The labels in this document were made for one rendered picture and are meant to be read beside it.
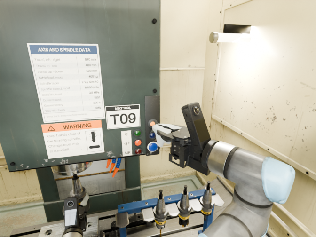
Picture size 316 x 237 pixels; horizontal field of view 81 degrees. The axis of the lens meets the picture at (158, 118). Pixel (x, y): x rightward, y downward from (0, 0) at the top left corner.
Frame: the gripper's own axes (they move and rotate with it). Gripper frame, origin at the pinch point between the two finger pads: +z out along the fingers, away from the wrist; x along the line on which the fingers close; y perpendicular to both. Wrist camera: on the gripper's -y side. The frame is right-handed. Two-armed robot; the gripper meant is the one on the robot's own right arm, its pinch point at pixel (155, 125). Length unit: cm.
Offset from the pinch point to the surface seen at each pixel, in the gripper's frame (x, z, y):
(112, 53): -9.1, 7.1, -20.7
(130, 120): -5.7, 5.0, -1.6
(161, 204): 7.5, 4.4, 38.6
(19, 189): -30, 138, 90
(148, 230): 15, 23, 76
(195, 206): 21.3, -3.0, 44.0
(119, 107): -8.3, 6.5, -5.9
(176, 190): 82, 57, 107
